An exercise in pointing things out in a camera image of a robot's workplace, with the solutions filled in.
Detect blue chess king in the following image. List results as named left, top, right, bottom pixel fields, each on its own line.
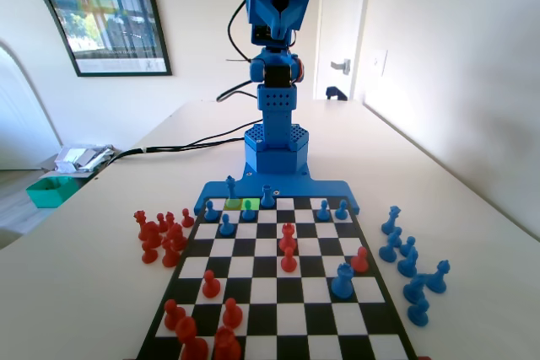
left=224, top=175, right=239, bottom=201

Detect blue chess bishop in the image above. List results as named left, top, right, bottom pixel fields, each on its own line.
left=378, top=227, right=403, bottom=264
left=397, top=246, right=420, bottom=279

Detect blue chess rook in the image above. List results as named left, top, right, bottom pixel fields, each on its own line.
left=330, top=262, right=355, bottom=300

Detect white door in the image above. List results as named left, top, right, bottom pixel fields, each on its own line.
left=312, top=0, right=374, bottom=102

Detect blue table clamp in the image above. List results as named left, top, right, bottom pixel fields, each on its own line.
left=325, top=85, right=350, bottom=102

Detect framed map poster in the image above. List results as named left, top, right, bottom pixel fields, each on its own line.
left=0, top=0, right=174, bottom=78

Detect blue base mounting plate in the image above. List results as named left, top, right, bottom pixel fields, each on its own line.
left=193, top=161, right=362, bottom=216

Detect pile of papers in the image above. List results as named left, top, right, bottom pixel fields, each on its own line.
left=52, top=143, right=118, bottom=175

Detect white arched panel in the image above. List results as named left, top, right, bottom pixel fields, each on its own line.
left=0, top=0, right=81, bottom=172

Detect green plastic box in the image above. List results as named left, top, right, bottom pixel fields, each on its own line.
left=25, top=175, right=80, bottom=210

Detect black white chessboard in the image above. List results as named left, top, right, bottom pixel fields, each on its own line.
left=135, top=195, right=419, bottom=360

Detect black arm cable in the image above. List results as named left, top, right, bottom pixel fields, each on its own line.
left=226, top=0, right=255, bottom=62

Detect silver door handle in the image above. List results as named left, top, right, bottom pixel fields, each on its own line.
left=330, top=57, right=352, bottom=76

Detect black looped cable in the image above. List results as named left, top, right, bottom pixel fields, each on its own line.
left=216, top=78, right=260, bottom=103

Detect black power cable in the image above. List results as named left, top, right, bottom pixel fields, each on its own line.
left=107, top=137, right=247, bottom=164
left=107, top=122, right=257, bottom=164

